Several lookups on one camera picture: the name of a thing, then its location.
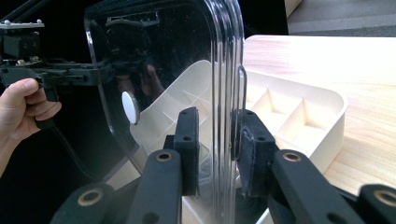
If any white divided organizer box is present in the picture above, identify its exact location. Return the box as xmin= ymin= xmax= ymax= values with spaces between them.
xmin=129 ymin=59 xmax=348 ymax=224

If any clear plastic lid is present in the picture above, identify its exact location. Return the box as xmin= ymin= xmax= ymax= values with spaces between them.
xmin=83 ymin=0 xmax=248 ymax=224

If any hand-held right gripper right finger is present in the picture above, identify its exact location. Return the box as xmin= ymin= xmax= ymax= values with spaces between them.
xmin=232 ymin=108 xmax=279 ymax=199

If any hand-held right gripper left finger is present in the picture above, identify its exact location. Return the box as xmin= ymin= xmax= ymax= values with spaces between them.
xmin=163 ymin=106 xmax=201 ymax=198

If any left hand-held gripper cable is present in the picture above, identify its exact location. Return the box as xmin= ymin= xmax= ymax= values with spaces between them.
xmin=50 ymin=125 xmax=125 ymax=184

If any black curtain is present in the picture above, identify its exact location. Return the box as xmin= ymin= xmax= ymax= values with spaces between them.
xmin=0 ymin=0 xmax=289 ymax=224

